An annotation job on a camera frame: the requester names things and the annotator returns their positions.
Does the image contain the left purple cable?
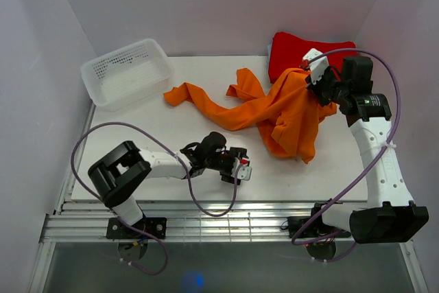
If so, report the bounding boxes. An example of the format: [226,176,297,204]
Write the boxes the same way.
[70,121,248,276]

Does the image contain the white plastic basket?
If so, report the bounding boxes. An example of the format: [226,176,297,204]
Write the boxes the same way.
[80,38,174,111]

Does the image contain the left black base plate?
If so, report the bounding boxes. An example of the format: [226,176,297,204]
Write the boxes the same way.
[106,218,167,239]

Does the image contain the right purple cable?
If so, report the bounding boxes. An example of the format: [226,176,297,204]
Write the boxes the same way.
[279,48,402,264]

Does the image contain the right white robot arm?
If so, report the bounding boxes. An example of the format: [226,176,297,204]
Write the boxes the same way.
[306,56,429,244]

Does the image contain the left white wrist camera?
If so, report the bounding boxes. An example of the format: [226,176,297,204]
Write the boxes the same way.
[235,159,252,181]

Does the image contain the aluminium rail frame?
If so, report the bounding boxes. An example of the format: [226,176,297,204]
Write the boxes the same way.
[27,104,429,293]

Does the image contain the purple cable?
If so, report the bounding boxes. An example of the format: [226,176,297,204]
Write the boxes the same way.
[279,48,402,264]
[70,121,248,276]

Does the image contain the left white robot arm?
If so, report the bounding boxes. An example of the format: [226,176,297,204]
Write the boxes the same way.
[88,132,252,238]

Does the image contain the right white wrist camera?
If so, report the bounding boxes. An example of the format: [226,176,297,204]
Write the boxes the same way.
[300,48,329,84]

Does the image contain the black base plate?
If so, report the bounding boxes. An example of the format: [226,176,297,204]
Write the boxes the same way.
[106,218,167,239]
[283,216,351,238]

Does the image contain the orange trousers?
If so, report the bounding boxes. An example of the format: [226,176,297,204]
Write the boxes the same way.
[163,68,337,164]

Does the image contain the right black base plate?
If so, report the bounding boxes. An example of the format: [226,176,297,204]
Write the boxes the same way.
[283,216,351,238]

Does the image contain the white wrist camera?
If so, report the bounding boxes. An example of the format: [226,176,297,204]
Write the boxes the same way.
[300,48,329,84]
[235,159,252,181]

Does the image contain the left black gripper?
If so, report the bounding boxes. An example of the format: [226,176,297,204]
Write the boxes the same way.
[204,147,248,185]

